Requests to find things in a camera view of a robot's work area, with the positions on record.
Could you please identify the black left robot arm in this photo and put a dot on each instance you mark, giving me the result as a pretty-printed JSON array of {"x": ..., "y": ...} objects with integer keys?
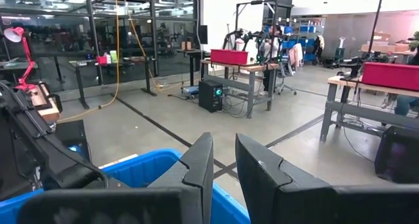
[{"x": 36, "y": 142}]

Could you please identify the blue grey floor box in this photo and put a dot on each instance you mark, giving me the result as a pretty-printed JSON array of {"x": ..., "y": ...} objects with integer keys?
[{"x": 190, "y": 91}]

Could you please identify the computer case with blue light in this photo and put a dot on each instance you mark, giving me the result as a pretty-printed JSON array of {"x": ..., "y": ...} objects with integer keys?
[{"x": 73, "y": 135}]

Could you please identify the red desk lamp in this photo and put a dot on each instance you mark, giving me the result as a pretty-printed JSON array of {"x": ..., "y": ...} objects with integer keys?
[{"x": 14, "y": 34}]

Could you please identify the shelf with blue bins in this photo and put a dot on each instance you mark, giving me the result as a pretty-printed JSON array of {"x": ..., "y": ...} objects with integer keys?
[{"x": 307, "y": 29}]

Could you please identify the wooden table grey legs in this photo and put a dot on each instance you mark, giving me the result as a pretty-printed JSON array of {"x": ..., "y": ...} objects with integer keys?
[
  {"x": 250, "y": 93},
  {"x": 329, "y": 112}
]

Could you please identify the red plastic bin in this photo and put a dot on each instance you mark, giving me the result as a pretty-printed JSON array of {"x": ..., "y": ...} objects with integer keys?
[
  {"x": 389, "y": 76},
  {"x": 229, "y": 57}
]

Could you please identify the pale pink jacket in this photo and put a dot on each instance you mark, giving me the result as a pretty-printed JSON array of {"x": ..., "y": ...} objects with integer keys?
[{"x": 296, "y": 55}]

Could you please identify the black desk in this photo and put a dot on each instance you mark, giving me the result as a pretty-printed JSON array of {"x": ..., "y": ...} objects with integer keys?
[
  {"x": 147, "y": 80},
  {"x": 191, "y": 70}
]

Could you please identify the black flat monitor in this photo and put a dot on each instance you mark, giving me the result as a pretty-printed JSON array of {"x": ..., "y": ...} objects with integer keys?
[{"x": 203, "y": 34}]

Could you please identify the person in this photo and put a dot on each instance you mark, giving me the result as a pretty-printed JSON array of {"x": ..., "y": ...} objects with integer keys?
[
  {"x": 268, "y": 83},
  {"x": 404, "y": 104}
]

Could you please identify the cardboard box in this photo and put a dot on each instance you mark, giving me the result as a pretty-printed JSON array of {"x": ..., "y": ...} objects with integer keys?
[{"x": 376, "y": 48}]

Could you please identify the thin black stand pole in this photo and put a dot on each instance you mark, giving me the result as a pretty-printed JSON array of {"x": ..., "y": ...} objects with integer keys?
[{"x": 377, "y": 17}]

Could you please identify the office chair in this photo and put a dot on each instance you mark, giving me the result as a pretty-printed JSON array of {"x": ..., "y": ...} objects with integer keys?
[{"x": 284, "y": 76}]

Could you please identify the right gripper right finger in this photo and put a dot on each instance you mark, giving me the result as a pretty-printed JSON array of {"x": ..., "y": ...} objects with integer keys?
[{"x": 262, "y": 184}]

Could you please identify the black computer tower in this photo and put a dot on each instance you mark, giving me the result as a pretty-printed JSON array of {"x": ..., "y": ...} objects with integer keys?
[
  {"x": 209, "y": 98},
  {"x": 396, "y": 155}
]

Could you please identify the blue plastic bin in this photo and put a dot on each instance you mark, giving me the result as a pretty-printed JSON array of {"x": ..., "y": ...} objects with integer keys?
[{"x": 140, "y": 171}]

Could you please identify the black robot station rig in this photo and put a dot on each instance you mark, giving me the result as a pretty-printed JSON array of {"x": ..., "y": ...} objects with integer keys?
[{"x": 256, "y": 2}]

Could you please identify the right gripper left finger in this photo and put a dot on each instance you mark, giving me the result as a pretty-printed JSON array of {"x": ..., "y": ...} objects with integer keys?
[{"x": 199, "y": 178}]

